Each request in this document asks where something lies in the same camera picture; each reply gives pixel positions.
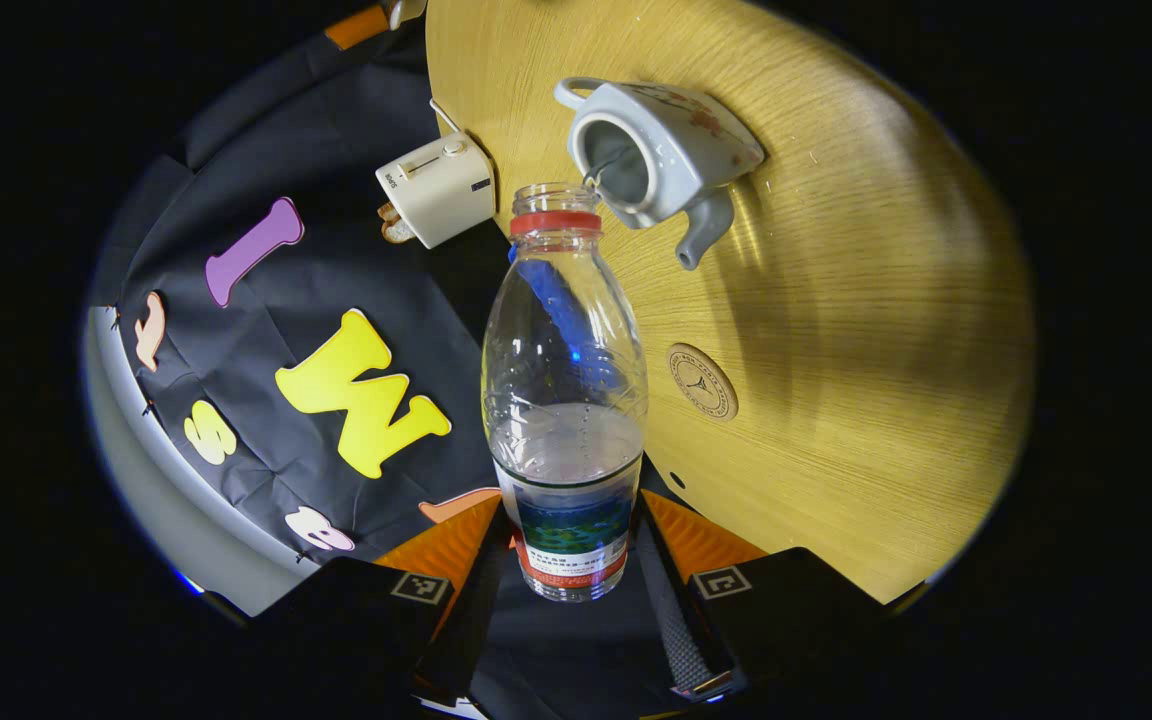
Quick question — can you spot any clear plastic water bottle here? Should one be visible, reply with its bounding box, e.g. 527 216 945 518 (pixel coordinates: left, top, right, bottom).
481 182 649 604

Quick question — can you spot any white ceramic teacup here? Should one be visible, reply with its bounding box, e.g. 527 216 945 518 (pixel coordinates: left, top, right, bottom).
553 77 767 271

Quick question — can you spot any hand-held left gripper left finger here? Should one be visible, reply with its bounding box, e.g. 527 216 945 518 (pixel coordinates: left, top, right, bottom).
246 493 517 713

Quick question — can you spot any black backdrop cloth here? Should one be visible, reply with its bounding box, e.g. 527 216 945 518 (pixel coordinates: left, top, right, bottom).
86 20 697 711

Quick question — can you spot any blue folded towel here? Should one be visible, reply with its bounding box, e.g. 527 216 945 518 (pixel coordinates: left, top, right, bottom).
508 245 627 396

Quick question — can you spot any round wooden coaster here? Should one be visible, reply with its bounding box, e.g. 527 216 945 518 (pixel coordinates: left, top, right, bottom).
666 343 739 422

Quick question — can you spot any white toaster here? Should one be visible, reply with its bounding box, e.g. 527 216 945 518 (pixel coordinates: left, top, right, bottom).
376 130 497 251

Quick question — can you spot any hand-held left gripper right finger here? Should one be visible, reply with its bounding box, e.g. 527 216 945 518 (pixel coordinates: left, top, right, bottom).
633 488 892 703

